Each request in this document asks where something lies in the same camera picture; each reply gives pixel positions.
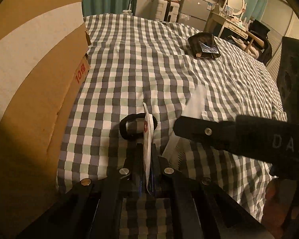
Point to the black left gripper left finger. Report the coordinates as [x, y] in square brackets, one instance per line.
[91, 209]

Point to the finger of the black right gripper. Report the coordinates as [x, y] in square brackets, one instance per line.
[215, 134]

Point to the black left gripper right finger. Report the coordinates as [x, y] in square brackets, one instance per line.
[200, 209]

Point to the white sachet packet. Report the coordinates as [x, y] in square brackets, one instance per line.
[147, 145]

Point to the black glossy jar box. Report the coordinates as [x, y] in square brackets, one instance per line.
[203, 45]

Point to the person right hand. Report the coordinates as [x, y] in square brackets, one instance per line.
[281, 210]

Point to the black chair with clothes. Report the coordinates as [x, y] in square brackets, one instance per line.
[257, 44]

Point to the checkered bed sheet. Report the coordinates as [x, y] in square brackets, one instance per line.
[135, 61]

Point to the white dressing table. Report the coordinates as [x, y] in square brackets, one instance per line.
[215, 19]

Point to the grey mini fridge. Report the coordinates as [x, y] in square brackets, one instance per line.
[194, 13]

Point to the white suitcase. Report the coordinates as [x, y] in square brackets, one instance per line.
[164, 11]

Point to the oval vanity mirror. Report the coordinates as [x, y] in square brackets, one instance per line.
[238, 6]

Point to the clear water bottle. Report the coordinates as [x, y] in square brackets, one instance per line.
[127, 12]

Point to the brown cardboard box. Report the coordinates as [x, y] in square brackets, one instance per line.
[43, 62]

